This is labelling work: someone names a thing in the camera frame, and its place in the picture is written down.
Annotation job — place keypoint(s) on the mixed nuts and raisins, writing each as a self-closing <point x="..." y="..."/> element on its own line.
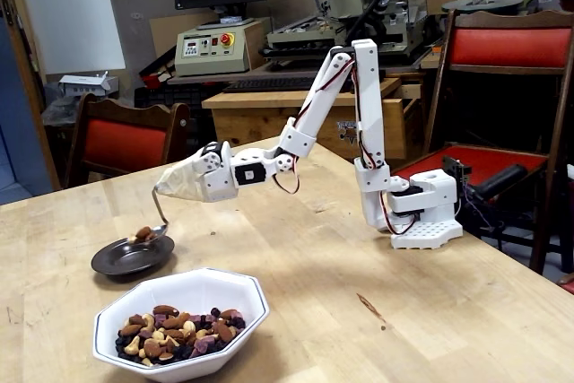
<point x="179" y="338"/>

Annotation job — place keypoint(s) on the black plastic crate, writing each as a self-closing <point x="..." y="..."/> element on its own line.
<point x="170" y="97"/>

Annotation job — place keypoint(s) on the small scooped nut portion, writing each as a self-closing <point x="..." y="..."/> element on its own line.
<point x="143" y="233"/>

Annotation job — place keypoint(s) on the white paper model box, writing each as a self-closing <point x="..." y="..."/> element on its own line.
<point x="83" y="83"/>

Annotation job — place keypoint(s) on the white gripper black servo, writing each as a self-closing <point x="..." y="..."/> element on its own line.
<point x="214" y="183"/>

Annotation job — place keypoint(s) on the brown cardboard sheet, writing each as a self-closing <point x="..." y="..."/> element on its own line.
<point x="163" y="37"/>

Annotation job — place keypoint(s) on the wooden chair red backrest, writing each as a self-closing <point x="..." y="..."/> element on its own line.
<point x="125" y="143"/>

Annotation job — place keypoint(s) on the bent metal spoon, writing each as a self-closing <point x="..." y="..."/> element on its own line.
<point x="161" y="231"/>

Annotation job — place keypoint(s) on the dark metal plate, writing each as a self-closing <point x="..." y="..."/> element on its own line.
<point x="121" y="262"/>

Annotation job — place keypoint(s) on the red object at table edge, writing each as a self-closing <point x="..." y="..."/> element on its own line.
<point x="568" y="286"/>

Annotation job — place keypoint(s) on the wooden workbench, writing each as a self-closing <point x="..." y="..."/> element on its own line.
<point x="251" y="98"/>

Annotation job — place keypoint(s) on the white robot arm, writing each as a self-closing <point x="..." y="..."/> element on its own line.
<point x="439" y="208"/>

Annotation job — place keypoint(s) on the cream masking tape wrap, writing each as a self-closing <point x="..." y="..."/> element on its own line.
<point x="179" y="181"/>

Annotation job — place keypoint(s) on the grey board panel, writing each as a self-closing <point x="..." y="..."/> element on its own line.
<point x="134" y="2"/>

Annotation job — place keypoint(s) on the black controller circuit board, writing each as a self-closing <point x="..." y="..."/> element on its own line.
<point x="455" y="167"/>

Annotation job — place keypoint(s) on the white octagonal bowl blue rim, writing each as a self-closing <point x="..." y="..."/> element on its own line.
<point x="224" y="289"/>

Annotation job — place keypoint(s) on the wooden folding chair red cushions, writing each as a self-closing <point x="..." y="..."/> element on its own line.
<point x="507" y="46"/>

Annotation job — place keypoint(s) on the black keyboard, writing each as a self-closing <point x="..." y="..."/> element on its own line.
<point x="273" y="83"/>

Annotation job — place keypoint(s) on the beige control box red button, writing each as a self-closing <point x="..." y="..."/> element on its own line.
<point x="211" y="53"/>

